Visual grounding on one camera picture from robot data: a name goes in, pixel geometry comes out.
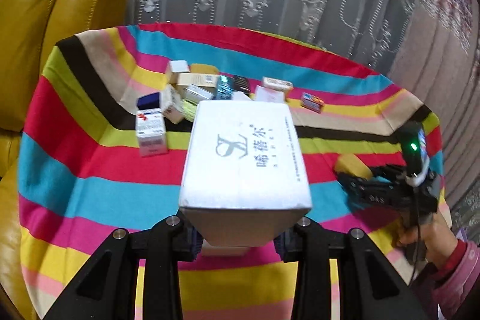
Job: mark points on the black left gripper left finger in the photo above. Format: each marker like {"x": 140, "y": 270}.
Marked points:
{"x": 105, "y": 286}

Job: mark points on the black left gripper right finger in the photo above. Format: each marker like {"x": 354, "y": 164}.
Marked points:
{"x": 369, "y": 286}

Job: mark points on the red blue small box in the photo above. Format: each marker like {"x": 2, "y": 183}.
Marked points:
{"x": 311, "y": 102}

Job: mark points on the large white logo box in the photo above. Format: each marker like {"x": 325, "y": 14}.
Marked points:
{"x": 245, "y": 180}

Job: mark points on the white pink box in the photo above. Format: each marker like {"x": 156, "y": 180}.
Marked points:
{"x": 268, "y": 95}

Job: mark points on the black long box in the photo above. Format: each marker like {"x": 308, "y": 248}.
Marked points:
{"x": 242, "y": 85}

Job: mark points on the teal shiny box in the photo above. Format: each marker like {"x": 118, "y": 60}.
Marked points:
{"x": 224, "y": 88}

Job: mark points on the dark blue small box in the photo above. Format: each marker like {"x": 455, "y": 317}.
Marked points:
{"x": 149, "y": 102}

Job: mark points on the green round puff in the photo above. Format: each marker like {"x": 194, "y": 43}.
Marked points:
{"x": 189, "y": 110}

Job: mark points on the white gold logo box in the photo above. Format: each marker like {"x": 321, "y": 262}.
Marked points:
{"x": 171, "y": 104}

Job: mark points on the white square box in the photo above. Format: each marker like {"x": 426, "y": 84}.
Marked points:
{"x": 194, "y": 94}

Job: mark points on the beige long herbal box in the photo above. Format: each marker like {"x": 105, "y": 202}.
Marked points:
{"x": 198, "y": 79}

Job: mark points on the orange white box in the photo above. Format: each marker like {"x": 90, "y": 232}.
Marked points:
{"x": 279, "y": 85}

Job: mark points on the pink sleeve forearm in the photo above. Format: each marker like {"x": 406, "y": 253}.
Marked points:
{"x": 455, "y": 277}

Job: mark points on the person right hand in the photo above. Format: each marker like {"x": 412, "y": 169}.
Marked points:
{"x": 442, "y": 246}

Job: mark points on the yellow box held right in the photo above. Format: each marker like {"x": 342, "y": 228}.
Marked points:
{"x": 350, "y": 164}

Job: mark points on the colourful striped cloth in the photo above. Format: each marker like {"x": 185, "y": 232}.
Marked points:
{"x": 80, "y": 174}

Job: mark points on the white red medicine box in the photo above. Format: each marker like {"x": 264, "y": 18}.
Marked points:
{"x": 151, "y": 134}

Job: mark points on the yellow sponge block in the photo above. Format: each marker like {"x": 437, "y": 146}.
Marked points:
{"x": 201, "y": 68}

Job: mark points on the small white cube box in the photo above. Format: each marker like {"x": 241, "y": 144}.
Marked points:
{"x": 174, "y": 69}

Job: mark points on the yellow leather sofa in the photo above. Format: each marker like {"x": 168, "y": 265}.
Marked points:
{"x": 29, "y": 31}

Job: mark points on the black tracker camera green light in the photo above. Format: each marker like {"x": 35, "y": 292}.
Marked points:
{"x": 411, "y": 137}

